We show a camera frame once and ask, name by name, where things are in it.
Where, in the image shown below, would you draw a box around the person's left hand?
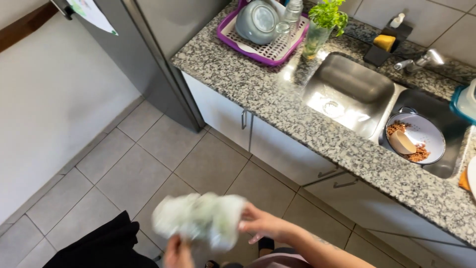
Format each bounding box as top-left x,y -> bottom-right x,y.
164,234 -> 196,268

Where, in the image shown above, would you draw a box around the person's right hand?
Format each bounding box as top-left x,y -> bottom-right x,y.
238,203 -> 295,245

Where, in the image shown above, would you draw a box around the white and green bag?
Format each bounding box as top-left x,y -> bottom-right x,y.
152,192 -> 248,252

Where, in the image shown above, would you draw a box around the person's black garment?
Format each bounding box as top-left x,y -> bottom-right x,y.
42,210 -> 160,268

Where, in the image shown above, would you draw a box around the person's black slipper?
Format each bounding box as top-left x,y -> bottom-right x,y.
258,237 -> 275,258

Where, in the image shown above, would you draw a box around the person's pink garment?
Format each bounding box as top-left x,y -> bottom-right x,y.
245,252 -> 314,268

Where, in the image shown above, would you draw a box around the white kitchen cabinet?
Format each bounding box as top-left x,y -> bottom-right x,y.
181,71 -> 476,268

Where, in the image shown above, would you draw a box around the granite countertop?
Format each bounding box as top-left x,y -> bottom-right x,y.
171,0 -> 476,249

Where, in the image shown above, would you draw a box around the grey steel refrigerator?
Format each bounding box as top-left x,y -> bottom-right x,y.
49,0 -> 232,133

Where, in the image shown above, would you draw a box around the purple dish drainer tray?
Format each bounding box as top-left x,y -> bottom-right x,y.
217,0 -> 310,67

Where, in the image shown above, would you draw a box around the clear drinking glass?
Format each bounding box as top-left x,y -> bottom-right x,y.
274,21 -> 292,50

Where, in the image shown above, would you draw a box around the steel double sink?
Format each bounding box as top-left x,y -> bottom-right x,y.
300,52 -> 476,180

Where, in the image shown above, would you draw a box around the grey-blue ceramic bowl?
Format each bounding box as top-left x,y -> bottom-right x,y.
235,0 -> 280,46

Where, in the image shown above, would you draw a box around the white paper sheet with drawing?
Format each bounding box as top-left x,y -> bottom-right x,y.
66,0 -> 119,36

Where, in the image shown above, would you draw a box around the tall glass with water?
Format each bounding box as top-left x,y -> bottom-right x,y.
301,19 -> 334,62

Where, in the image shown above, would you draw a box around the small beige bowl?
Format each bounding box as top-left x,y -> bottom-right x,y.
388,130 -> 417,155

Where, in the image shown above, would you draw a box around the clear glass bottle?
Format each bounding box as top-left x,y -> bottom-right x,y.
284,0 -> 304,29

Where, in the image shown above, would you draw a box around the brown lentils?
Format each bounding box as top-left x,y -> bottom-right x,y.
386,121 -> 431,163

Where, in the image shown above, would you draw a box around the brown wooden trim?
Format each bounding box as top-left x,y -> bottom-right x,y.
0,2 -> 59,53

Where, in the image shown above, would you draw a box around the white enamel colander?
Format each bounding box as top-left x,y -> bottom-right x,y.
385,107 -> 446,166

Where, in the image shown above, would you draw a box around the green herb bunch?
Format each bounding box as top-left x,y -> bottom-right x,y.
308,0 -> 349,37

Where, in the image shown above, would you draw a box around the black sponge holder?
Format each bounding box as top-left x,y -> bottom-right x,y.
363,20 -> 414,68

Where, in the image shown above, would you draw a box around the yellow sponge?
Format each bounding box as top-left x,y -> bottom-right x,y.
373,34 -> 396,53

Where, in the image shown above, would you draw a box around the orange cloth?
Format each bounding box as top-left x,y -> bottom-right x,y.
458,167 -> 472,193

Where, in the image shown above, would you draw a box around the white plate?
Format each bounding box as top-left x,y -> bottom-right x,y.
466,156 -> 476,202

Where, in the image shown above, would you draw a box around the chrome faucet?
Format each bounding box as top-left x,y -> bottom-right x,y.
393,48 -> 445,74

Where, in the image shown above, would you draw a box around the small white soap bottle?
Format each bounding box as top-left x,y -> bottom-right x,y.
389,13 -> 406,29

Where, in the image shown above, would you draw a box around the teal lidded plastic container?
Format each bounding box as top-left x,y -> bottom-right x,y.
448,78 -> 476,126

